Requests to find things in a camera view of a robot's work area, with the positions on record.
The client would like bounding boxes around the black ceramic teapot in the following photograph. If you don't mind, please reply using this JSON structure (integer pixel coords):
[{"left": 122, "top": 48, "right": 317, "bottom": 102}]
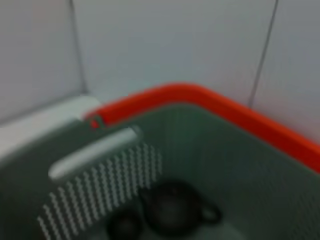
[{"left": 136, "top": 180, "right": 223, "bottom": 236}]

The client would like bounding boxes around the grey perforated storage basket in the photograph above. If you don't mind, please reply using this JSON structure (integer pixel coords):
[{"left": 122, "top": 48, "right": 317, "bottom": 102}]
[{"left": 0, "top": 101, "right": 320, "bottom": 240}]

